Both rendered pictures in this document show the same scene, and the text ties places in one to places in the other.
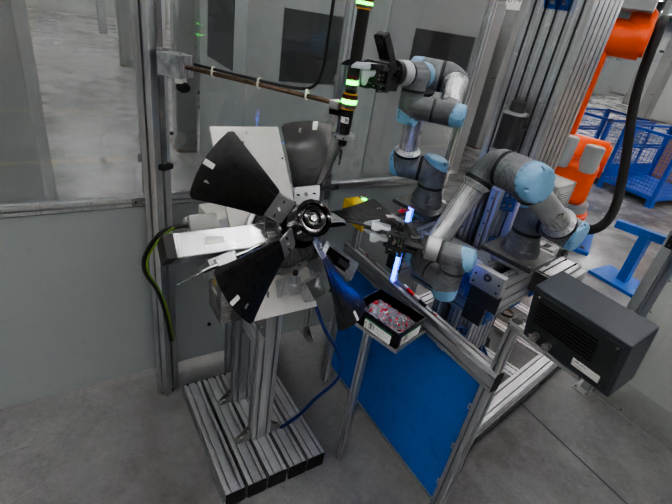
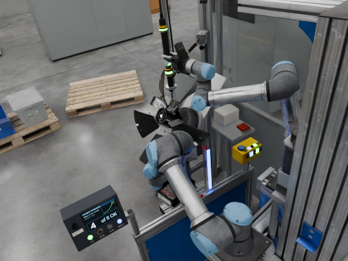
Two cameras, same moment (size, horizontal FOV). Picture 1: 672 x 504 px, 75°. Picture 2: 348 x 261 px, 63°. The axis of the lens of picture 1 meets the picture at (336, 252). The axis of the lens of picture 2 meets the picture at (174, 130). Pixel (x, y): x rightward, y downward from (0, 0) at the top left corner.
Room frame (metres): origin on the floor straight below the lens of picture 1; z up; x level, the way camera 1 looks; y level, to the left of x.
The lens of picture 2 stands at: (1.53, -1.50, 2.25)
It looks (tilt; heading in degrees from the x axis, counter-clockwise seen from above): 36 degrees down; 99
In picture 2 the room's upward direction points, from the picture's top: 8 degrees counter-clockwise
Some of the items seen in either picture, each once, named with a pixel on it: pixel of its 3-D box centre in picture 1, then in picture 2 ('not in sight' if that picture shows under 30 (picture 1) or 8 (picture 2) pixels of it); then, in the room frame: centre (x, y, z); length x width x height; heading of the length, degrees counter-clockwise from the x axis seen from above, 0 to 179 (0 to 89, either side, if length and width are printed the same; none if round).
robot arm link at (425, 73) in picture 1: (416, 74); (203, 70); (1.51, -0.16, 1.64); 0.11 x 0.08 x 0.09; 136
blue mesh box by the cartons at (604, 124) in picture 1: (597, 143); not in sight; (7.54, -3.94, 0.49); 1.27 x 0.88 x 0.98; 123
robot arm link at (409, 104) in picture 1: (414, 107); (203, 89); (1.51, -0.17, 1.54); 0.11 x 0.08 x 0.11; 79
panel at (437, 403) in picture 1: (388, 372); (202, 235); (1.44, -0.31, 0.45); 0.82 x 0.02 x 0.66; 36
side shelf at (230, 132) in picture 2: not in sight; (228, 126); (1.68, 0.45, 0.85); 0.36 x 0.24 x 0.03; 126
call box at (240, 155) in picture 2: (361, 214); (246, 151); (1.76, -0.08, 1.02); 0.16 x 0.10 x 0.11; 36
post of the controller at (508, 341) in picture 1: (506, 346); (133, 222); (1.09, -0.57, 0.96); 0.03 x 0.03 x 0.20; 36
